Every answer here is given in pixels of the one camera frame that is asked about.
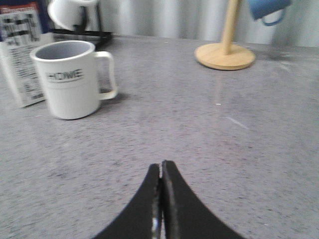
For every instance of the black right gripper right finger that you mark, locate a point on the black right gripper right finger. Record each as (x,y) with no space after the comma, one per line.
(185,216)

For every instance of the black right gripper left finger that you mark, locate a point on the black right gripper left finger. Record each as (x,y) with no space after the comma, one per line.
(142,216)

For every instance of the white HOME mug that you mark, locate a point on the white HOME mug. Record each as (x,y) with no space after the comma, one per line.
(68,76)

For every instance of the white milk carton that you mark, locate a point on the white milk carton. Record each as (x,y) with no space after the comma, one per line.
(23,27)

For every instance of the wooden mug tree stand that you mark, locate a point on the wooden mug tree stand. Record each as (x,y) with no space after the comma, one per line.
(226,55)

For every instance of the right white hanging mug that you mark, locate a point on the right white hanging mug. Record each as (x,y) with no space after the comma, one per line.
(71,14)

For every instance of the blue hanging mug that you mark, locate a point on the blue hanging mug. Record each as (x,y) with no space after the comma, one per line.
(259,9)

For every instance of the black wire mug rack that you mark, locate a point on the black wire mug rack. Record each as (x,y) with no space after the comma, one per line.
(93,32)

